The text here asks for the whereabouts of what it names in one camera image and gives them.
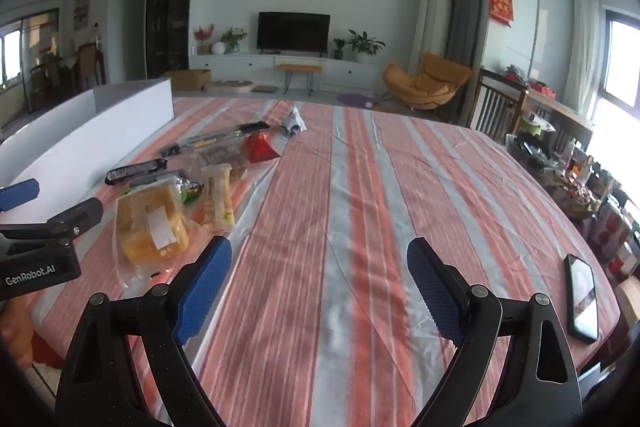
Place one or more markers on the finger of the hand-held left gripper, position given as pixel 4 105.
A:
pixel 75 217
pixel 20 195

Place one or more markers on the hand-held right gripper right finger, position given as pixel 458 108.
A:
pixel 435 287

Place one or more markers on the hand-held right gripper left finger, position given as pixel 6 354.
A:
pixel 205 287

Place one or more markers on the clear bag of brown strips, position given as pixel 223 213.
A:
pixel 220 154

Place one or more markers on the yellow bread in clear bag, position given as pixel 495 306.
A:
pixel 145 227

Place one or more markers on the black chocolate bar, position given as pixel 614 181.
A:
pixel 135 171

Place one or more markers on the white board panel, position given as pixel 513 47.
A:
pixel 100 132

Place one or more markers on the cream snack packet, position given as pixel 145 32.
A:
pixel 217 197

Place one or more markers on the green snack packet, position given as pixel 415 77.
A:
pixel 190 193

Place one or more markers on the striped orange grey tablecloth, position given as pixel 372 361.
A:
pixel 350 207

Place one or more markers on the black smartphone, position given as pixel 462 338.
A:
pixel 582 297

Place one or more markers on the red snack packet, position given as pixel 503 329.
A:
pixel 260 149

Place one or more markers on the wooden dining chair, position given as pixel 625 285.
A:
pixel 90 64

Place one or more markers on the long black green packet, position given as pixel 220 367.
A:
pixel 215 138

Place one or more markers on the pile of packaged goods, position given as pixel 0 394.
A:
pixel 575 187

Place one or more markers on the cardboard box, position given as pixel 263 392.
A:
pixel 187 79

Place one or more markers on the white blue triangular snack packet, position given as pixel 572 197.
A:
pixel 294 122

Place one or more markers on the green white bucket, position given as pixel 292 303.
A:
pixel 531 124

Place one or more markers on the dark wooden chair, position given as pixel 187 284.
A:
pixel 495 107

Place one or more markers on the beige oval pet bed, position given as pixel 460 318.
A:
pixel 227 87

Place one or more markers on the purple floor mat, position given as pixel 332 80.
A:
pixel 355 99

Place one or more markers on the orange lounge chair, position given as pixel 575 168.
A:
pixel 425 82

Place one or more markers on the grey flat scale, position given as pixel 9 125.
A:
pixel 263 89

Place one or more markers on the wooden side desk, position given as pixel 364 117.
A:
pixel 560 107

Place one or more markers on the red flower plant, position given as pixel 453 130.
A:
pixel 203 36

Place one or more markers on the white television cabinet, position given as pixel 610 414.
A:
pixel 250 67

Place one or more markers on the dark display cabinet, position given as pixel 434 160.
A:
pixel 170 7

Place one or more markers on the green plant with white vase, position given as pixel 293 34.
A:
pixel 232 39

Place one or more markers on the wooden bench with metal legs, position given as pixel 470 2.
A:
pixel 298 68

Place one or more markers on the large plant in white pot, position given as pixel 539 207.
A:
pixel 365 44

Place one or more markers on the small plant in dark pot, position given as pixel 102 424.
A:
pixel 339 47

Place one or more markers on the covered standing air conditioner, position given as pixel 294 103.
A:
pixel 432 22

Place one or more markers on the black television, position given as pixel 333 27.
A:
pixel 292 32

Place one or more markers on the grey curtain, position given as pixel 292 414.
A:
pixel 462 7

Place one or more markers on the white curtain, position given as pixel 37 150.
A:
pixel 585 47

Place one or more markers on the bright window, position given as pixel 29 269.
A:
pixel 620 62

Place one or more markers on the framed wall picture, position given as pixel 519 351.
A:
pixel 81 9

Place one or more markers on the red wall hanging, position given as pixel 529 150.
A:
pixel 502 4

